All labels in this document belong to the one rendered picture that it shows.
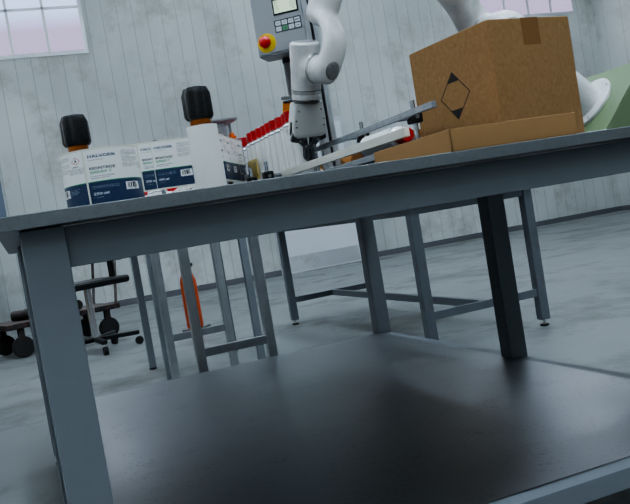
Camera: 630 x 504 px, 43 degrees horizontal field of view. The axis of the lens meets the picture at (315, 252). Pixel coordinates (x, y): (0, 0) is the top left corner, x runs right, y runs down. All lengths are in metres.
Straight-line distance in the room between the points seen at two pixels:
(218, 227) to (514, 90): 0.86
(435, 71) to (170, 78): 9.63
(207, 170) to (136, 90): 9.13
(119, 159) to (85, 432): 1.06
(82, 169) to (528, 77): 1.10
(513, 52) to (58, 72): 9.76
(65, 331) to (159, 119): 10.22
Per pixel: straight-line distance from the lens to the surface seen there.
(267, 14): 2.63
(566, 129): 1.50
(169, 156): 2.48
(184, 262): 3.48
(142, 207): 1.15
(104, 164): 2.11
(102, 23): 11.53
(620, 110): 2.44
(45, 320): 1.17
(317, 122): 2.29
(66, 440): 1.20
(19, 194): 11.05
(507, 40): 1.85
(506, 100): 1.82
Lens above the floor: 0.76
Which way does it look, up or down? 3 degrees down
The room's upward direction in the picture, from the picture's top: 9 degrees counter-clockwise
